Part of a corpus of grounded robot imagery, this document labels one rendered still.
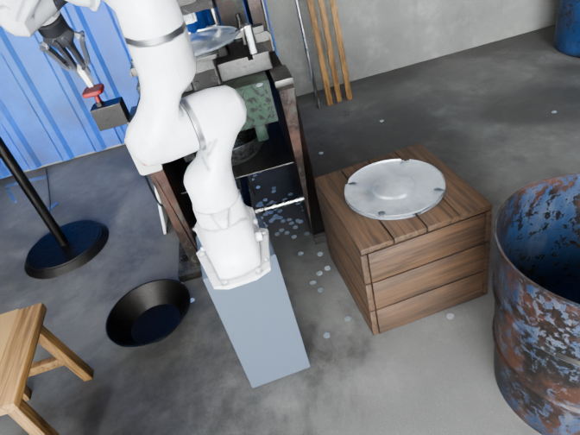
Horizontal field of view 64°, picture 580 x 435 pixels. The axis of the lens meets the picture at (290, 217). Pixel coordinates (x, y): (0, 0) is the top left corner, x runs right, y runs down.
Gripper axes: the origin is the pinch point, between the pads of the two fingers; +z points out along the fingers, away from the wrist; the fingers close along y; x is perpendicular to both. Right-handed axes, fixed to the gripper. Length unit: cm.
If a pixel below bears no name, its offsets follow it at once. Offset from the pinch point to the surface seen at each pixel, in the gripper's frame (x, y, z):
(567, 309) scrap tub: -104, 87, -10
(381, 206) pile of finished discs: -59, 72, 22
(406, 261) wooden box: -75, 74, 26
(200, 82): -0.8, 31.3, 13.8
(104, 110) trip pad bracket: -7.0, 1.1, 8.6
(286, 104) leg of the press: -16, 56, 18
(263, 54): 3, 54, 13
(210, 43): 3.9, 38.0, 4.1
